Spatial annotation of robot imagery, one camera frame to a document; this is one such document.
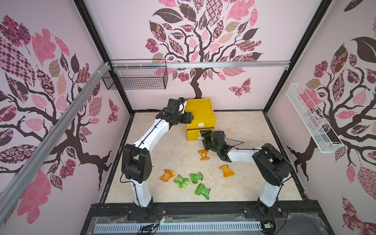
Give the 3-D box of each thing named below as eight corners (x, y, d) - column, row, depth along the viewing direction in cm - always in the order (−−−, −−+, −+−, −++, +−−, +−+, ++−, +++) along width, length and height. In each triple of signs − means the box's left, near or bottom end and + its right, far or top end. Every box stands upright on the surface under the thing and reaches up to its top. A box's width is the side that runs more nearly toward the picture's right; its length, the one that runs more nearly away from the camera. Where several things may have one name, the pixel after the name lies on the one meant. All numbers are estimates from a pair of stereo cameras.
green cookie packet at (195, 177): (192, 184, 85) (192, 183, 83) (189, 175, 88) (189, 173, 87) (203, 180, 86) (203, 179, 85) (200, 171, 90) (200, 170, 88)
